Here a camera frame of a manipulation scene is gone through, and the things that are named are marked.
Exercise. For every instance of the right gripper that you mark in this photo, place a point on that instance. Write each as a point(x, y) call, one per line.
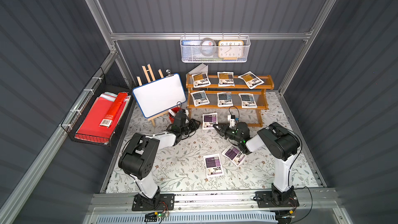
point(225, 130)

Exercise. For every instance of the blue box in basket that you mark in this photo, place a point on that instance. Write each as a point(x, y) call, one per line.
point(191, 42)

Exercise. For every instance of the yellow coffee bag top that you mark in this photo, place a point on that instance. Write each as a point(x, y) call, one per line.
point(201, 80)

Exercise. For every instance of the red cup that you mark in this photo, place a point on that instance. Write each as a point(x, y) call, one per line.
point(173, 112)

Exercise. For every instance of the white coffee bag face-down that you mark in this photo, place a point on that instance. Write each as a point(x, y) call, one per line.
point(247, 100)

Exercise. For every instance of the yellow square clock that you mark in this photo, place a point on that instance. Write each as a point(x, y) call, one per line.
point(230, 49)

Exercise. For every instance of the dark blue coffee bag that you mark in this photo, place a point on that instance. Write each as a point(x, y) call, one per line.
point(224, 99)

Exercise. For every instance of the black wire side basket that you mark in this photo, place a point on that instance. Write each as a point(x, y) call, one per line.
point(110, 81)

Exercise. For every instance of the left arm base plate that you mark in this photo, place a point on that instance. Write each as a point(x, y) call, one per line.
point(160, 202)

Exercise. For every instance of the red folder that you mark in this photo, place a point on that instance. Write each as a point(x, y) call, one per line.
point(90, 130)

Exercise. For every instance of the dark blue coffee bag under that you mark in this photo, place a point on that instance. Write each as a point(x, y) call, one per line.
point(200, 98)

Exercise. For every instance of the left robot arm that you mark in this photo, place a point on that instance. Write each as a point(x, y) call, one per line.
point(138, 155)

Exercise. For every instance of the round grey tape roll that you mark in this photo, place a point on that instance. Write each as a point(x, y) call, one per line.
point(207, 47)

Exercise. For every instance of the wooden easel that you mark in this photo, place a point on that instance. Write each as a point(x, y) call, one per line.
point(150, 77)

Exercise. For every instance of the yellow coffee bag front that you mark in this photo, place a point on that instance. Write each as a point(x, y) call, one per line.
point(251, 80)

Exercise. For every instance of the purple coffee bag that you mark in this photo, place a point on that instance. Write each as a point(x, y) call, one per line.
point(213, 165)
point(236, 156)

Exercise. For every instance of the red long box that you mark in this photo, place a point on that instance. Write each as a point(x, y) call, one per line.
point(112, 112)

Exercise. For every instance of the whiteboard with blue frame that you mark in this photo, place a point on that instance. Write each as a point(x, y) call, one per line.
point(160, 95)

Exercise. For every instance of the white wire wall basket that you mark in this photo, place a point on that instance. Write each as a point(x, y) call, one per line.
point(191, 54)

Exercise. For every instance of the wooden two-tier shelf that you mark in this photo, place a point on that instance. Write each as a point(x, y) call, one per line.
point(219, 91)

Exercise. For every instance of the yellow coffee bag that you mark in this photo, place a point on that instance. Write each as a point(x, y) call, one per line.
point(201, 80)
point(251, 80)
point(226, 79)

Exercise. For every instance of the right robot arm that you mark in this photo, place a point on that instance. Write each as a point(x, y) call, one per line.
point(280, 141)

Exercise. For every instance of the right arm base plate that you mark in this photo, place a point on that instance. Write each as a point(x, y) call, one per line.
point(266, 199)

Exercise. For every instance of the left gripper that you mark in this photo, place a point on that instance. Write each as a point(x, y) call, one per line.
point(179, 118)

